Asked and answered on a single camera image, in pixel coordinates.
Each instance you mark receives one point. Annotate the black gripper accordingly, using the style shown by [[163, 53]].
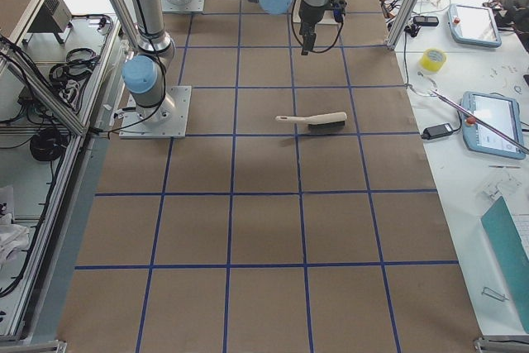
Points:
[[308, 13]]

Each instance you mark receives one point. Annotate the beige hand brush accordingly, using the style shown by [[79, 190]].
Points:
[[327, 120]]

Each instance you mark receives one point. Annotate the yellow tape roll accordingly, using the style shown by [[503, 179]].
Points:
[[432, 60]]

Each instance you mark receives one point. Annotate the black power adapter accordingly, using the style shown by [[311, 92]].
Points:
[[437, 131]]

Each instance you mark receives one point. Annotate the upper teach pendant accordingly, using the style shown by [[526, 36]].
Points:
[[471, 25]]

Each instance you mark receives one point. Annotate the teach pendant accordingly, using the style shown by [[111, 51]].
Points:
[[471, 25], [503, 113]]

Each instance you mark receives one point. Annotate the lower teach pendant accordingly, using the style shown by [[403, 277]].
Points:
[[503, 113]]

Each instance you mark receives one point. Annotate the grey electronics box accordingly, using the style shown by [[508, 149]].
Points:
[[54, 17]]

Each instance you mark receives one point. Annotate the green cutting mat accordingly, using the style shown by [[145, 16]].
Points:
[[510, 255]]

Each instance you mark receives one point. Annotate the aluminium frame post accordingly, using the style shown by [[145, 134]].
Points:
[[407, 1]]

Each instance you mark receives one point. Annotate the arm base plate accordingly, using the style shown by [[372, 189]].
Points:
[[182, 6], [170, 120]]

